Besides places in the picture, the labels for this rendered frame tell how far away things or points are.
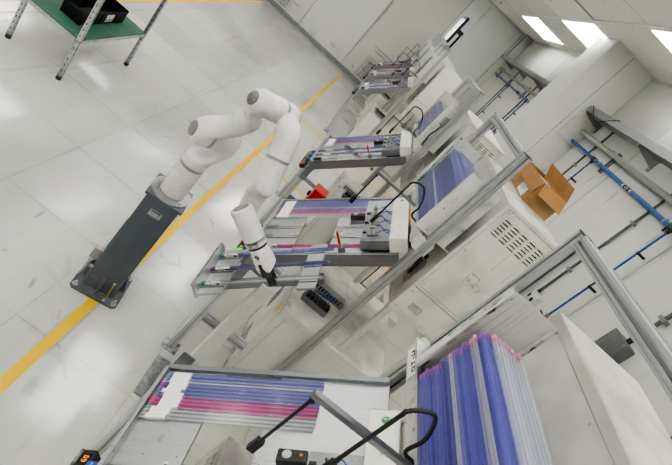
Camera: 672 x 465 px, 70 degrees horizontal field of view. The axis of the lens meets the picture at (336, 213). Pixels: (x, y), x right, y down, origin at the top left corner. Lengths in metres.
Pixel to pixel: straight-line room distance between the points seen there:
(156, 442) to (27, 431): 0.89
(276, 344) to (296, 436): 1.17
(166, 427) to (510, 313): 0.97
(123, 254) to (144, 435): 1.17
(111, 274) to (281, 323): 0.87
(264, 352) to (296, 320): 0.28
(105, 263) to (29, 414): 0.71
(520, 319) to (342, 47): 9.84
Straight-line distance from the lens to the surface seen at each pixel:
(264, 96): 1.79
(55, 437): 2.32
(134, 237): 2.43
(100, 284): 2.66
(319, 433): 1.41
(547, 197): 2.41
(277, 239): 2.40
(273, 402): 1.49
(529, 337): 1.31
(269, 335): 2.50
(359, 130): 6.81
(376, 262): 2.16
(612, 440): 1.12
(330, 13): 10.84
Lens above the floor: 2.00
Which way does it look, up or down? 23 degrees down
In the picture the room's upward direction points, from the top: 45 degrees clockwise
